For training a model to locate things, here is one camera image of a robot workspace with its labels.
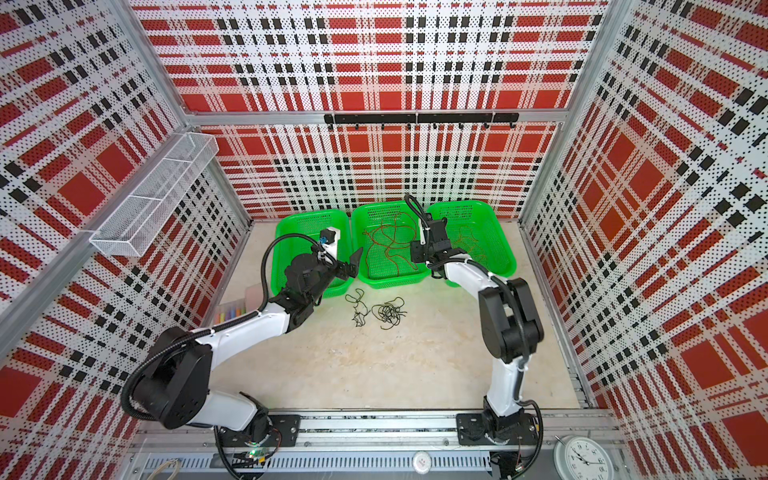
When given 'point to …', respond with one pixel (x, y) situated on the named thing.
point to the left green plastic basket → (312, 222)
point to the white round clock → (579, 457)
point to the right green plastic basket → (472, 228)
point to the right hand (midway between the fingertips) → (420, 245)
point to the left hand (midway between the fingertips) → (350, 248)
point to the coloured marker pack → (225, 312)
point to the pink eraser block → (253, 297)
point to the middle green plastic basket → (384, 231)
